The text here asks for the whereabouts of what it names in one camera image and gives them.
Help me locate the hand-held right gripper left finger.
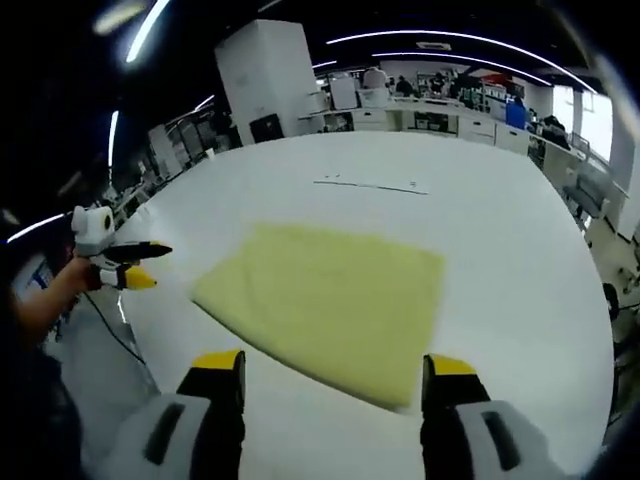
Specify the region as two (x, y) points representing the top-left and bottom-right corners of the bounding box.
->
(112, 349), (249, 480)

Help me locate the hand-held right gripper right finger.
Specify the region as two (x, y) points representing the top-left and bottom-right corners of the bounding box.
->
(419, 353), (569, 480)

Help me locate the yellow grey blue garment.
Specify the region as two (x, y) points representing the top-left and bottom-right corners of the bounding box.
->
(189, 222), (447, 412)

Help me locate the person's left hand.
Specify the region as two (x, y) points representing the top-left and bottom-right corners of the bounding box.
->
(67, 254), (106, 294)

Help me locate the white square pillar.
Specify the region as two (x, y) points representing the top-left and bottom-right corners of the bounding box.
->
(214, 18), (319, 146)

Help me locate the white standing board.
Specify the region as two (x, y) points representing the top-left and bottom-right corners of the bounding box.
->
(329, 77), (359, 111)

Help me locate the white mesh office chair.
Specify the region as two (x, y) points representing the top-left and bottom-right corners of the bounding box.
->
(562, 162), (611, 221)

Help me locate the white drawer cabinet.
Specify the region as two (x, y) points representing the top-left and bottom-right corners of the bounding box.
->
(352, 108), (389, 132)
(457, 117), (496, 146)
(494, 122), (531, 156)

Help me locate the blue storage box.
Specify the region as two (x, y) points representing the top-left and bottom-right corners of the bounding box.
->
(504, 99), (529, 131)

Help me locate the ceiling light strip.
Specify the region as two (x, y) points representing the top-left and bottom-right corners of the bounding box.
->
(372, 51), (554, 87)
(325, 29), (599, 94)

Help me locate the black cable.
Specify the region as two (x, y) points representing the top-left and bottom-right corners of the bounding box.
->
(79, 292), (147, 365)

